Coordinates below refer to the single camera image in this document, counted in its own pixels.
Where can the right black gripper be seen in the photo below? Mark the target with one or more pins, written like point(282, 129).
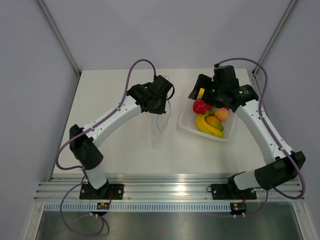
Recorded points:
point(205, 82)

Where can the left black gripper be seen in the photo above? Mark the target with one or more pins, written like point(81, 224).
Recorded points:
point(160, 110)

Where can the yellow mango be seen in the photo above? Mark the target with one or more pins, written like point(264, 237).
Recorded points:
point(200, 93)

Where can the clear zip top bag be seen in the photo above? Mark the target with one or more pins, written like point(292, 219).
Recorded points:
point(159, 126)

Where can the yellow banana bunch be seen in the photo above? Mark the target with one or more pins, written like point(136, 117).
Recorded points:
point(204, 127)

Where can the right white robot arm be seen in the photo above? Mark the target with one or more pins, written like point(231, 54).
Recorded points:
point(282, 163)

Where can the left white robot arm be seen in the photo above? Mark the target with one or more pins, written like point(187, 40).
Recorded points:
point(86, 140)

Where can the red dragon fruit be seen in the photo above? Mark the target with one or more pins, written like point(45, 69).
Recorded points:
point(200, 107)

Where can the dark red apple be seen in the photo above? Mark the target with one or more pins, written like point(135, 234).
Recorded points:
point(226, 107)

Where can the orange peach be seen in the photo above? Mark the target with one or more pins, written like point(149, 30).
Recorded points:
point(221, 114)

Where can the orange green mango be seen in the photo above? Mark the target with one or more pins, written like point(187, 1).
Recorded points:
point(214, 122)

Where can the white plastic basket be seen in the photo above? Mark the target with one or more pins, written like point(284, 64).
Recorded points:
point(187, 121)

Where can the left small circuit board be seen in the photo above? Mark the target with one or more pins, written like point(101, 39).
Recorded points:
point(103, 206)

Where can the small circuit board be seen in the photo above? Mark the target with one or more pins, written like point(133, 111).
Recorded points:
point(238, 208)
point(103, 206)

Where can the right small circuit board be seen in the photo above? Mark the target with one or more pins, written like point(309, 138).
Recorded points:
point(238, 208)

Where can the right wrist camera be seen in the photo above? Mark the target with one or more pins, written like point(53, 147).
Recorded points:
point(224, 73)

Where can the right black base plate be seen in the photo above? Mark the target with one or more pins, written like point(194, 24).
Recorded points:
point(222, 191)

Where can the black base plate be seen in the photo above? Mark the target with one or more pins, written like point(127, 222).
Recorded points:
point(110, 191)
point(222, 191)

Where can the white slotted cable duct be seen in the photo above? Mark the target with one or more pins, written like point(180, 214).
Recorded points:
point(211, 207)

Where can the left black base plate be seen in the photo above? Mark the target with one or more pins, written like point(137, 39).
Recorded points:
point(110, 191)

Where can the right aluminium corner post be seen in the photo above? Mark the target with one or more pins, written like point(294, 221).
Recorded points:
point(280, 26)

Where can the aluminium corner post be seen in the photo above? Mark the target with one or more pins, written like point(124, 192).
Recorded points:
point(280, 26)
point(59, 37)

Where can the aluminium rail beam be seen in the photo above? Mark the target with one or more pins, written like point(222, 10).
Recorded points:
point(137, 188)

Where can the left aluminium corner post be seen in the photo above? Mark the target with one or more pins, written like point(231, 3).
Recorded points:
point(59, 37)

